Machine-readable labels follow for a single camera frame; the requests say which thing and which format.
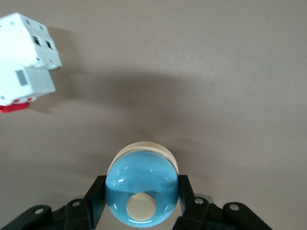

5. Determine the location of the light blue dome bell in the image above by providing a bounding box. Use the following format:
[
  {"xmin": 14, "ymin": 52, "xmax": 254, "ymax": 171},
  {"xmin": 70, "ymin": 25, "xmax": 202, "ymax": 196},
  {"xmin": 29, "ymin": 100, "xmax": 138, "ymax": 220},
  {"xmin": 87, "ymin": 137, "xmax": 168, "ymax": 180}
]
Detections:
[{"xmin": 105, "ymin": 141, "xmax": 180, "ymax": 228}]

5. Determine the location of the white circuit breaker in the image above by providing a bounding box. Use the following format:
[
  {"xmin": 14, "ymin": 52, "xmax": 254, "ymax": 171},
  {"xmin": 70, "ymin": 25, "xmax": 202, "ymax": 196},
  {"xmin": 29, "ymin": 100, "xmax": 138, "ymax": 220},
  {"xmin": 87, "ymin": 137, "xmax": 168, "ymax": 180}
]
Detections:
[{"xmin": 0, "ymin": 12, "xmax": 63, "ymax": 114}]

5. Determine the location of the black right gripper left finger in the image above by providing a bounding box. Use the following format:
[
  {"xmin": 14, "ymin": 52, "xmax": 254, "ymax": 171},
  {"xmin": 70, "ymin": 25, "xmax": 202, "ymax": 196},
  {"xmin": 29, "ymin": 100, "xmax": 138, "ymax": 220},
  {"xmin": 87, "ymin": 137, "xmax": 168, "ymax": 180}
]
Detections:
[{"xmin": 0, "ymin": 175, "xmax": 107, "ymax": 230}]

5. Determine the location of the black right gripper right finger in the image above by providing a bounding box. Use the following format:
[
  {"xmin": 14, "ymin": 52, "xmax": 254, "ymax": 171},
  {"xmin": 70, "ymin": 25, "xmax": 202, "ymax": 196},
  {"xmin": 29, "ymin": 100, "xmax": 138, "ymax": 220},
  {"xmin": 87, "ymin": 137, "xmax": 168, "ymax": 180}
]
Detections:
[{"xmin": 171, "ymin": 174, "xmax": 274, "ymax": 230}]

